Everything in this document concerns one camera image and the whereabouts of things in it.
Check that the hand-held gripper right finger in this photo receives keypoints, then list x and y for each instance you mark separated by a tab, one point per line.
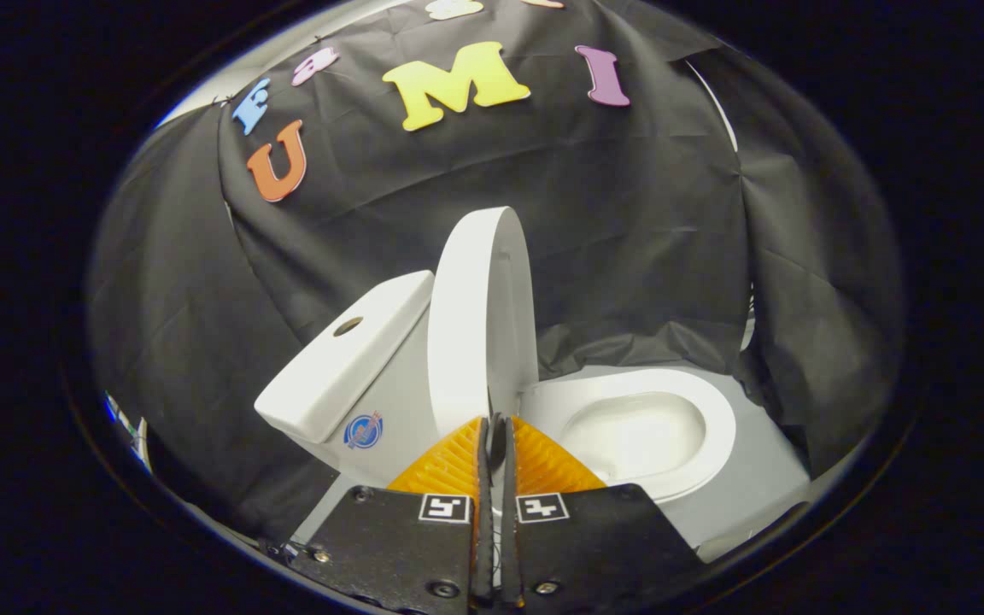
509	555

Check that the white toilet body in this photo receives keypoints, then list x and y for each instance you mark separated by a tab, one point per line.
398	393

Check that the white toilet seat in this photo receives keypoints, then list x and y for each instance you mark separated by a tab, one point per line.
714	401

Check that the black backdrop cloth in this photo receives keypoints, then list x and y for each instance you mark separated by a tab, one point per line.
612	239

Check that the white toilet tank lid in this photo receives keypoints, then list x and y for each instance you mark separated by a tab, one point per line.
347	359

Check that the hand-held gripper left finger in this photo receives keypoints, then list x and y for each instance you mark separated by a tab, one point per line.
483	555

